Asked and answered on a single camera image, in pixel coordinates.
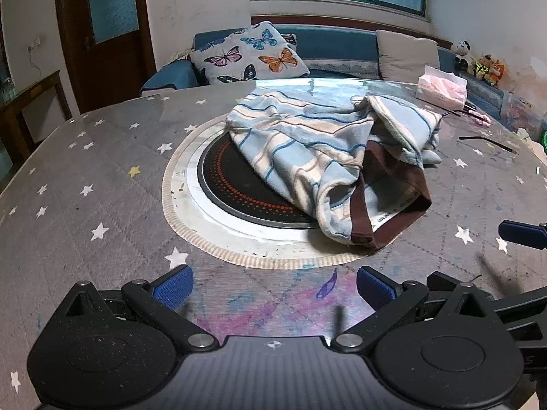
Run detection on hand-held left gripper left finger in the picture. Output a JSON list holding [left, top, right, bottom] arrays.
[[43, 265, 219, 354]]

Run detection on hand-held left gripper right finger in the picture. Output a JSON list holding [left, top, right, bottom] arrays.
[[331, 266, 509, 353]]

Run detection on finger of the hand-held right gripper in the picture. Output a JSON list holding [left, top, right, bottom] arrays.
[[498, 219, 547, 250], [426, 271, 547, 322]]

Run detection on blue striped fleece pants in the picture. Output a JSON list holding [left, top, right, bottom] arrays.
[[225, 86, 443, 252]]

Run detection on grey star-print tablecloth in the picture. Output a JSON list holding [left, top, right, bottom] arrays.
[[0, 78, 547, 396]]

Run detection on round black induction cooktop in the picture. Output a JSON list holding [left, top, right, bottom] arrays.
[[186, 130, 343, 242]]

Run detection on clear plastic box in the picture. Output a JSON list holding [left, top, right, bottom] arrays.
[[500, 92, 535, 131]]

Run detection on orange plush toy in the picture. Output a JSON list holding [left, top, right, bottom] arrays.
[[486, 60, 508, 88]]

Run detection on pink tissue pack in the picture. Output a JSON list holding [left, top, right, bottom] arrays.
[[415, 65, 468, 111]]

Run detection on yellow green plush toy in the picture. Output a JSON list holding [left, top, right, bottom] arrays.
[[472, 55, 496, 82]]

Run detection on panda plush toy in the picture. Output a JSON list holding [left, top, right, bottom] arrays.
[[453, 40, 471, 71]]

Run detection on beige pillow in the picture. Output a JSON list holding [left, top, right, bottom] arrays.
[[376, 30, 441, 84]]

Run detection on dark wooden door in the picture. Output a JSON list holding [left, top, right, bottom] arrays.
[[53, 0, 157, 114]]

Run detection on wooden side table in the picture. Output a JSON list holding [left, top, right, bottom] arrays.
[[0, 70, 73, 167]]

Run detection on butterfly print pillow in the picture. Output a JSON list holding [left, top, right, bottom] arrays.
[[188, 21, 310, 85]]

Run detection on blue sofa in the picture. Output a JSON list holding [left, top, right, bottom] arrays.
[[140, 26, 520, 120]]

